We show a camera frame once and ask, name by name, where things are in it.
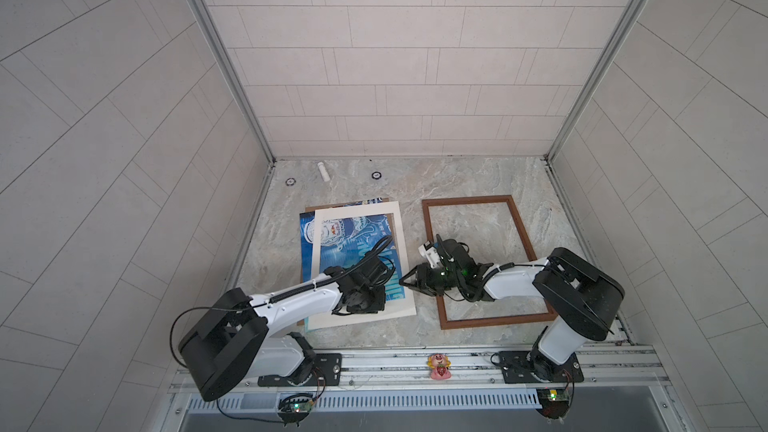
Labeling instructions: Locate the green circuit board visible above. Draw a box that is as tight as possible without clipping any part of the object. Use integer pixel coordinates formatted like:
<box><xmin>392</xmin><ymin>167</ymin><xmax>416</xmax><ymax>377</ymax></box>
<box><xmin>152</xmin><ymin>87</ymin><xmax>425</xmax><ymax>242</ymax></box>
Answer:
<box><xmin>277</xmin><ymin>393</ymin><xmax>316</xmax><ymax>425</ymax></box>
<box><xmin>536</xmin><ymin>389</ymin><xmax>572</xmax><ymax>420</ymax></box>

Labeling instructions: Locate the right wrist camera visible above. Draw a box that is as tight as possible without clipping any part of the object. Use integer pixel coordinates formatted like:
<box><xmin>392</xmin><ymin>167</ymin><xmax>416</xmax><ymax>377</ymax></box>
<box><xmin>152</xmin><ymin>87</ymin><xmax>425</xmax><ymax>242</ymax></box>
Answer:
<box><xmin>418</xmin><ymin>242</ymin><xmax>442</xmax><ymax>269</ymax></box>

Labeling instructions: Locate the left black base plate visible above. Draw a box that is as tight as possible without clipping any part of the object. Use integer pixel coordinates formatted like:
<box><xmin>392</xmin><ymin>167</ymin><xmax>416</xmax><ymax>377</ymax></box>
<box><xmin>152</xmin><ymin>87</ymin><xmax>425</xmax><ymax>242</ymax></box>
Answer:
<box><xmin>257</xmin><ymin>353</ymin><xmax>342</xmax><ymax>387</ymax></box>

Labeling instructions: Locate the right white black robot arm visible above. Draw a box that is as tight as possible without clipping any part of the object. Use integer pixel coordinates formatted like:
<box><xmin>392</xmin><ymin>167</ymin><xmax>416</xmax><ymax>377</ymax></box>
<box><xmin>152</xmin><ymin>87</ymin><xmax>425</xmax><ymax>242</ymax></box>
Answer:
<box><xmin>399</xmin><ymin>239</ymin><xmax>625</xmax><ymax>382</ymax></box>

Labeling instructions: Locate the right green circuit board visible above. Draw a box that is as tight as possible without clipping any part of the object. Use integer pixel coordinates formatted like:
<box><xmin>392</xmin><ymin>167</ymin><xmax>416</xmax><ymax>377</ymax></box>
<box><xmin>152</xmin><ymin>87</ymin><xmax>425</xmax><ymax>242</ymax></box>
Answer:
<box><xmin>536</xmin><ymin>389</ymin><xmax>572</xmax><ymax>420</ymax></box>

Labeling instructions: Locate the brown wooden picture frame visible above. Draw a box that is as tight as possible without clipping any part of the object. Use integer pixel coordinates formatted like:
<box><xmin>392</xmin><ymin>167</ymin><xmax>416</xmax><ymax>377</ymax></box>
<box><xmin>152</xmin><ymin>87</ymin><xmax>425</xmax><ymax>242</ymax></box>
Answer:
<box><xmin>422</xmin><ymin>195</ymin><xmax>557</xmax><ymax>330</ymax></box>

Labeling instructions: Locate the blue poster photo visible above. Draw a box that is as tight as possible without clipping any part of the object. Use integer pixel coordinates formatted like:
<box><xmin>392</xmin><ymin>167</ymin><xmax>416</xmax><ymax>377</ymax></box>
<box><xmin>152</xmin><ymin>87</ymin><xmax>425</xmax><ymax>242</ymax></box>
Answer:
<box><xmin>299</xmin><ymin>196</ymin><xmax>409</xmax><ymax>332</ymax></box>

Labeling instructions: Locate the aluminium front rail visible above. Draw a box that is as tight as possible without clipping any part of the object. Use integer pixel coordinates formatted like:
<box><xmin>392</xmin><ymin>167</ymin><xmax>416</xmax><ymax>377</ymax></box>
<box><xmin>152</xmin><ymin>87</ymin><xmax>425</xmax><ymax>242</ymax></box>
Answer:
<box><xmin>167</xmin><ymin>344</ymin><xmax>670</xmax><ymax>395</ymax></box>

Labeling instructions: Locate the white cylinder tube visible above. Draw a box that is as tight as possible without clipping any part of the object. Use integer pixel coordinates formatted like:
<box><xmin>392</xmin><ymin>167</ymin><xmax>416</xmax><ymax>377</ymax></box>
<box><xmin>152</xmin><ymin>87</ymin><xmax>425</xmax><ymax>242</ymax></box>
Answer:
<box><xmin>317</xmin><ymin>162</ymin><xmax>331</xmax><ymax>182</ymax></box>

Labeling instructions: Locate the left green circuit board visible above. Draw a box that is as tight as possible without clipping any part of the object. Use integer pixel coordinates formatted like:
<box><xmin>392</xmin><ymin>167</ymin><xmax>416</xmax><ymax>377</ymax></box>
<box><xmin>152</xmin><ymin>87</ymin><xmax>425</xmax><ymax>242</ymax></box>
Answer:
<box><xmin>277</xmin><ymin>393</ymin><xmax>316</xmax><ymax>425</ymax></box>

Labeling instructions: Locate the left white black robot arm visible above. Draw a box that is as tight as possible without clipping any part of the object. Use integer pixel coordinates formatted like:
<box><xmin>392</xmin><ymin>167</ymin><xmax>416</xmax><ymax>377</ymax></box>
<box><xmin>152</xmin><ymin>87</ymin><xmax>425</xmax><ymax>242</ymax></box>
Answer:
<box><xmin>177</xmin><ymin>252</ymin><xmax>396</xmax><ymax>402</ymax></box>

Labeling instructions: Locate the pink toy figure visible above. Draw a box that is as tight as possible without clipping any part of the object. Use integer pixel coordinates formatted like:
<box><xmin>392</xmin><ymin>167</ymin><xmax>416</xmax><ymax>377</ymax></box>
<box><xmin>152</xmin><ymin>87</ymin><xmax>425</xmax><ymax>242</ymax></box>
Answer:
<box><xmin>427</xmin><ymin>353</ymin><xmax>452</xmax><ymax>381</ymax></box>

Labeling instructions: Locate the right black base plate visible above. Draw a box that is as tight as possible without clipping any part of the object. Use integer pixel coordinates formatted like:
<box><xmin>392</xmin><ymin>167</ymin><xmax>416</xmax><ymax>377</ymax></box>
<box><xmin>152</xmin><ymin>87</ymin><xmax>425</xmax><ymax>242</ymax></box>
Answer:
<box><xmin>495</xmin><ymin>351</ymin><xmax>584</xmax><ymax>384</ymax></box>

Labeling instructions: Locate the cream white mat board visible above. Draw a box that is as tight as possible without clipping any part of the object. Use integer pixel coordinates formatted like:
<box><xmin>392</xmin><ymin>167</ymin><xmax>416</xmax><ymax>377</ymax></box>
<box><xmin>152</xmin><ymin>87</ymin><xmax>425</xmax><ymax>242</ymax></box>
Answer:
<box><xmin>307</xmin><ymin>200</ymin><xmax>418</xmax><ymax>331</ymax></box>

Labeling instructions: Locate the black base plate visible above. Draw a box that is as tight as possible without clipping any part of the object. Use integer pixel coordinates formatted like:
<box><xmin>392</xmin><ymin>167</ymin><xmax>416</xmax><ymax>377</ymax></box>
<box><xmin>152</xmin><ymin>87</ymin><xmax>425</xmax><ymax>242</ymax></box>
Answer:
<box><xmin>257</xmin><ymin>353</ymin><xmax>342</xmax><ymax>387</ymax></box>
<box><xmin>495</xmin><ymin>351</ymin><xmax>584</xmax><ymax>384</ymax></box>

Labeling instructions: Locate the white vented cable duct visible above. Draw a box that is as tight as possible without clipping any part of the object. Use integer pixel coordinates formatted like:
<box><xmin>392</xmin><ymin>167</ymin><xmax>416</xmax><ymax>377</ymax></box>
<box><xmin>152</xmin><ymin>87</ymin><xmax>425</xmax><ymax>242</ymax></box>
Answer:
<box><xmin>187</xmin><ymin>389</ymin><xmax>542</xmax><ymax>413</ymax></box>

